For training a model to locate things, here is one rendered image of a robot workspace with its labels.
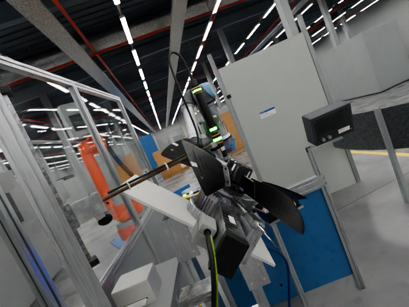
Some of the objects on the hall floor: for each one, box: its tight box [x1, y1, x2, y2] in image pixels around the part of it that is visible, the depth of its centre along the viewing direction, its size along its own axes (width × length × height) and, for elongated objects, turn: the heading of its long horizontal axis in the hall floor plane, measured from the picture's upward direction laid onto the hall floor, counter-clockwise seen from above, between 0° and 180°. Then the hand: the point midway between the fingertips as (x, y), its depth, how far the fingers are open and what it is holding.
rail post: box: [321, 186, 366, 290], centre depth 157 cm, size 4×4×78 cm
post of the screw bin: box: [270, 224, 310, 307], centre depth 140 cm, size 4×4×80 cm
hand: (208, 118), depth 109 cm, fingers closed on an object, 4 cm apart
